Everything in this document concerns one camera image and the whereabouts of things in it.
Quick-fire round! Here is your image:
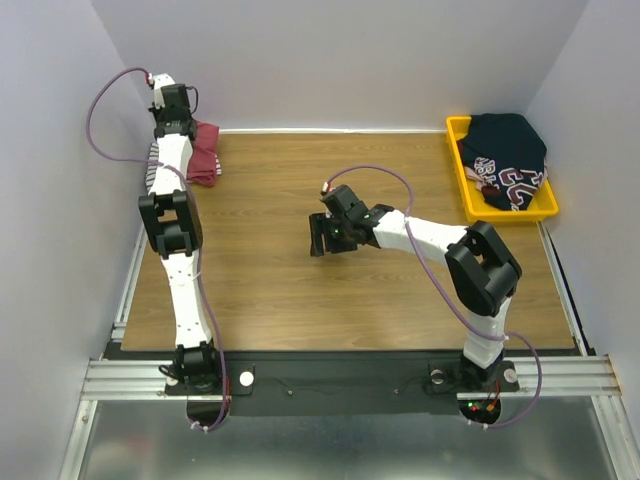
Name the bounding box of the maroon red tank top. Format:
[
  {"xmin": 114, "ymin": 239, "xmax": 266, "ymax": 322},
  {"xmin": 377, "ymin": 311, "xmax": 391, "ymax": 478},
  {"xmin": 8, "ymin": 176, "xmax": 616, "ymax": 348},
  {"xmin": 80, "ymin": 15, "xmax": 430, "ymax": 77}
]
[{"xmin": 187, "ymin": 121, "xmax": 222, "ymax": 187}]

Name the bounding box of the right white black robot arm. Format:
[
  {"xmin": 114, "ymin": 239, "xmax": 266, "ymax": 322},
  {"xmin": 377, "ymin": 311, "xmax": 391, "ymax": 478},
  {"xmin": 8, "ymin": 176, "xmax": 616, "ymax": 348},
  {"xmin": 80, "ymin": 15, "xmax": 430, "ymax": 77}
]
[{"xmin": 309, "ymin": 183, "xmax": 522, "ymax": 390}]

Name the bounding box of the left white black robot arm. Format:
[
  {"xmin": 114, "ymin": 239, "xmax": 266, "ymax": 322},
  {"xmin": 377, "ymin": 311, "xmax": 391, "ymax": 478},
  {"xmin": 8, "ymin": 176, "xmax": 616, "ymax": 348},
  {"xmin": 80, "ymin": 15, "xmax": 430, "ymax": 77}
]
[{"xmin": 138, "ymin": 74, "xmax": 223, "ymax": 394}]

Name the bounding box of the striped white folded tank top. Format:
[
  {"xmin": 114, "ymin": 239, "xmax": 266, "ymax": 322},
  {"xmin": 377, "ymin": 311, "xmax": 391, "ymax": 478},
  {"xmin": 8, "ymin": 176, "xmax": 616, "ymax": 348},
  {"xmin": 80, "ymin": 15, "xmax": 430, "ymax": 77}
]
[{"xmin": 145, "ymin": 142, "xmax": 222, "ymax": 190}]

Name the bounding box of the navy printed tank top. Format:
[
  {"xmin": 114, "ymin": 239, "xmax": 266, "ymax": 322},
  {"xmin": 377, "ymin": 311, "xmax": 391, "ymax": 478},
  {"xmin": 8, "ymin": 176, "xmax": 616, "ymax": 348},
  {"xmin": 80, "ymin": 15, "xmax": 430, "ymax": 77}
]
[{"xmin": 457, "ymin": 113, "xmax": 547, "ymax": 212}]

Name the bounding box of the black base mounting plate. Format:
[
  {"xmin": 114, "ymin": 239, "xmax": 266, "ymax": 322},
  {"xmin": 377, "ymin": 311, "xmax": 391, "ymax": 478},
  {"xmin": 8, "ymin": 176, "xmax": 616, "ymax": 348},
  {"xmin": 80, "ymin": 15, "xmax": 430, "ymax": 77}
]
[{"xmin": 164, "ymin": 349, "xmax": 521, "ymax": 417}]

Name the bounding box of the yellow plastic tray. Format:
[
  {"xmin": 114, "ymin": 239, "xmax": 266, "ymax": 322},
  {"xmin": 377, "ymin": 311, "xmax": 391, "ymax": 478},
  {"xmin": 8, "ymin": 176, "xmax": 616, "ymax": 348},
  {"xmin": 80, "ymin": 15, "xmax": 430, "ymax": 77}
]
[{"xmin": 446, "ymin": 116, "xmax": 559, "ymax": 224}]

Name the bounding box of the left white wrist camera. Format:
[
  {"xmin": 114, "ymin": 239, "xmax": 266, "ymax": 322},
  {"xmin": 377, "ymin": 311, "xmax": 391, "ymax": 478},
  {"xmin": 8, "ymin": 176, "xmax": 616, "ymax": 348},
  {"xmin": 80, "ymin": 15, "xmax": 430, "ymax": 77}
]
[{"xmin": 146, "ymin": 72, "xmax": 175, "ymax": 110}]

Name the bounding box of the aluminium rail frame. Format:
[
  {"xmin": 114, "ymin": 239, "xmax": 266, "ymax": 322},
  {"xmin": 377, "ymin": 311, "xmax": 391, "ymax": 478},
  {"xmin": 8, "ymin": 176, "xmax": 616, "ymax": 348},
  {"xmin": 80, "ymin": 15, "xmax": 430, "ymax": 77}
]
[{"xmin": 58, "ymin": 132, "xmax": 624, "ymax": 480}]

